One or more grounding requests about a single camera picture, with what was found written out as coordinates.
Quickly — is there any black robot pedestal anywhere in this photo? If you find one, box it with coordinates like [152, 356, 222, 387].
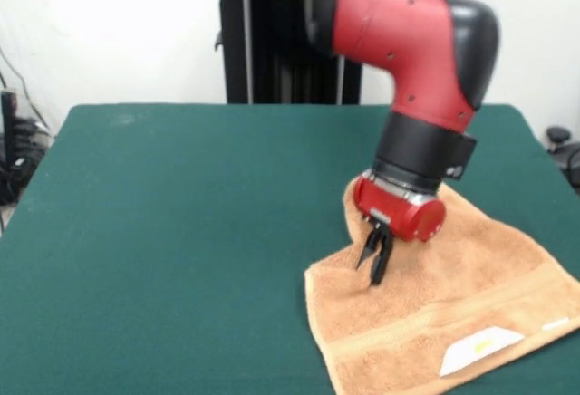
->
[201, 0, 392, 105]

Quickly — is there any dark green table cloth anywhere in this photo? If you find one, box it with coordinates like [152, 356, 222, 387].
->
[0, 103, 580, 395]

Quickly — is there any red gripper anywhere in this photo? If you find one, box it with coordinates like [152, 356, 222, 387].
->
[353, 171, 448, 286]

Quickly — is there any grey wall cable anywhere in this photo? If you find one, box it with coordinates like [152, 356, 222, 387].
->
[0, 45, 51, 131]

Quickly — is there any black cable bundle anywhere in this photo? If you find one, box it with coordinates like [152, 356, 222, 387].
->
[0, 116, 56, 206]

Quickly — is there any tan terry towel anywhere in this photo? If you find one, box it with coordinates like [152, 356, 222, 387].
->
[304, 177, 580, 395]

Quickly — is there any black office chair base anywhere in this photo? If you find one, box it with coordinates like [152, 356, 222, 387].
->
[546, 126, 580, 192]

